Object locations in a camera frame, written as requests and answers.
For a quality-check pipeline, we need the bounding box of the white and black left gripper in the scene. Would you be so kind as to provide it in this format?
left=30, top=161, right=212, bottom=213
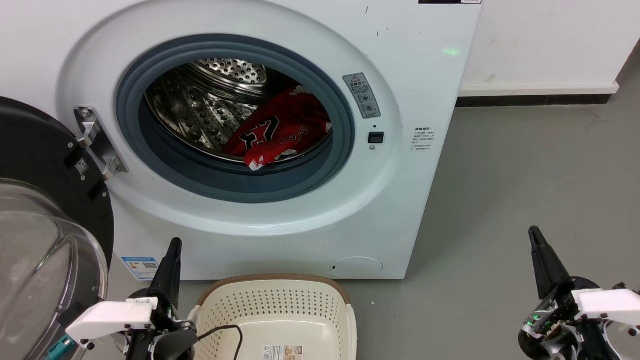
left=65, top=238, right=200, bottom=360

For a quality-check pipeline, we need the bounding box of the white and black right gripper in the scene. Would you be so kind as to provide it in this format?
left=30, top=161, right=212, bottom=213
left=517, top=226, right=640, bottom=360

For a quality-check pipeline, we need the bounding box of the cream perforated laundry basket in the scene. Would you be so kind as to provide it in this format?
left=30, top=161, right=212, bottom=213
left=188, top=274, right=359, bottom=360

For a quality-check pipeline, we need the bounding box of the printed warning label sticker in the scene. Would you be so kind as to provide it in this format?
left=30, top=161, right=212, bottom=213
left=263, top=345, right=304, bottom=360

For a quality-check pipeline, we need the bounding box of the stainless steel washing machine drum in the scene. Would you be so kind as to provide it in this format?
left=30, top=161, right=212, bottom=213
left=144, top=58, right=334, bottom=164

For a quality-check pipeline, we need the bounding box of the black washer door with glass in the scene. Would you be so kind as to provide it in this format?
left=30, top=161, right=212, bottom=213
left=0, top=96, right=116, bottom=360

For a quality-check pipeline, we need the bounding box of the blue energy label sticker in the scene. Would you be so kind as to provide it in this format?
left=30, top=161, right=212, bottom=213
left=121, top=256, right=160, bottom=281

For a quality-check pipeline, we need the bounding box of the grey rubber door gasket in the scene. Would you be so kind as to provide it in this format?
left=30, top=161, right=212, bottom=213
left=116, top=34, right=356, bottom=204

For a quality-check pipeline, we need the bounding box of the teal plastic tag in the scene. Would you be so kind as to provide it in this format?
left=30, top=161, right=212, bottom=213
left=44, top=337, right=77, bottom=360

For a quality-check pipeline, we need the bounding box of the metal door hinge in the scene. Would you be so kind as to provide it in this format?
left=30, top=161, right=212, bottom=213
left=74, top=106, right=130, bottom=182

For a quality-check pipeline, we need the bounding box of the white front-load washing machine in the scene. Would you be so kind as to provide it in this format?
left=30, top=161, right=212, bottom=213
left=0, top=0, right=483, bottom=281

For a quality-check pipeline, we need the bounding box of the black and white baseboard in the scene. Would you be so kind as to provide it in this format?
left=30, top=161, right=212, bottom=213
left=456, top=82, right=620, bottom=108

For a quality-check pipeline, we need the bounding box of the small text label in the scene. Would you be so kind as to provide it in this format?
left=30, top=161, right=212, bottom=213
left=412, top=126, right=435, bottom=152

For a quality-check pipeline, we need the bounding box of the round white filter cover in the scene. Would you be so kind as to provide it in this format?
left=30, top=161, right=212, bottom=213
left=330, top=256, right=384, bottom=279

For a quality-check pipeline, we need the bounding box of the red printed garment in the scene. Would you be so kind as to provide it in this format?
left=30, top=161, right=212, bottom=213
left=222, top=86, right=333, bottom=172

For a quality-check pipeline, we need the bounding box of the grey warning sticker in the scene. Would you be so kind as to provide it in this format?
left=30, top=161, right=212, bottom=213
left=342, top=73, right=382, bottom=120

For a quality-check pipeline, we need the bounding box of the thin black cable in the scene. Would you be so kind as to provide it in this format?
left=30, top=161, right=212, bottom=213
left=196, top=325, right=244, bottom=360

